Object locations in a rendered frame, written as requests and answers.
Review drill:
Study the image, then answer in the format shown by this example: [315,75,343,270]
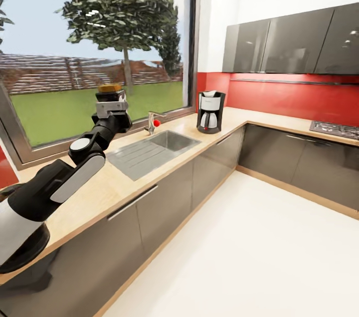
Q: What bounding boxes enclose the bottle of coffee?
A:
[95,83,133,134]

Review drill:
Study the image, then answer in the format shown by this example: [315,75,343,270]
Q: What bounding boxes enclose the electric kettle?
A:
[0,183,50,275]

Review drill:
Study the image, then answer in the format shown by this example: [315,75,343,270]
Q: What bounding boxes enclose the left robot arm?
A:
[0,101,130,267]

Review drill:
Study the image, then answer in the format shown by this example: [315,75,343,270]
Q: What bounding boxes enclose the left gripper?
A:
[92,110,130,137]

